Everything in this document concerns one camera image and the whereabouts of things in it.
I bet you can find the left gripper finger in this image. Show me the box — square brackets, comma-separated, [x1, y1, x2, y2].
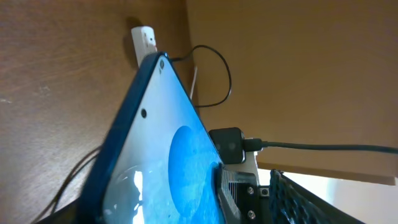
[269, 169, 361, 224]

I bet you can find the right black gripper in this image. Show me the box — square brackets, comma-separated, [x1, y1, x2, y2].
[215, 164, 271, 224]

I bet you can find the blue Galaxy smartphone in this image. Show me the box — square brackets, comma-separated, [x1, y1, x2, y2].
[75, 53, 224, 223]

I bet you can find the black USB charger cable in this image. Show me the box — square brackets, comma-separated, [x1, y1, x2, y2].
[30, 44, 233, 224]

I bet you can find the white power strip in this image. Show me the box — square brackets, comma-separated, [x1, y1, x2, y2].
[131, 26, 157, 67]

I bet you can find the white power strip cord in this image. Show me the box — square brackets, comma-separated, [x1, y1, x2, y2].
[189, 65, 198, 100]

